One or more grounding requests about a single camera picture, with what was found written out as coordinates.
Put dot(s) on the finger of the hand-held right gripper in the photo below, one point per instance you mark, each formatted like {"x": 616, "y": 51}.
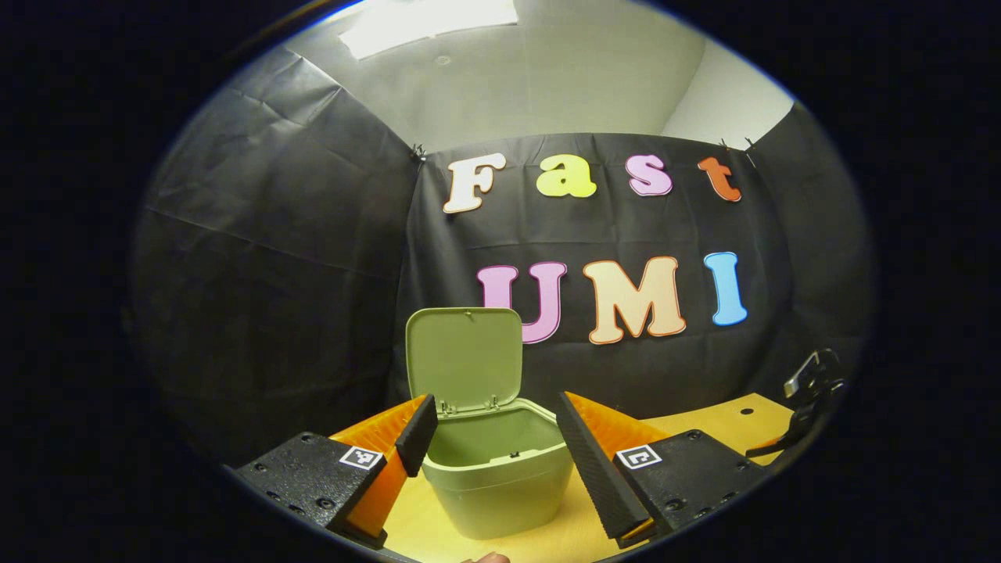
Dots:
{"x": 766, "y": 449}

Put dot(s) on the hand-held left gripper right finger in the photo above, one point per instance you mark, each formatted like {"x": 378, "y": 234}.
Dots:
{"x": 598, "y": 477}

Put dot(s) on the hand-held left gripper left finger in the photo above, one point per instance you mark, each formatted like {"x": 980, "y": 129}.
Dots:
{"x": 418, "y": 434}

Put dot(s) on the green desktop garbage bin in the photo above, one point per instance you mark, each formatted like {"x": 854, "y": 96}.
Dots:
{"x": 500, "y": 485}

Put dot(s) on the wooden desktop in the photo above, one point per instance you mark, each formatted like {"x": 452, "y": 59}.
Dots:
{"x": 430, "y": 532}

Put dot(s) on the black backdrop cloth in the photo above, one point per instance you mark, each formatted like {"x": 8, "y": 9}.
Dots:
{"x": 274, "y": 313}

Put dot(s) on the ceiling light panel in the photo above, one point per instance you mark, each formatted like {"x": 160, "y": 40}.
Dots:
{"x": 430, "y": 23}

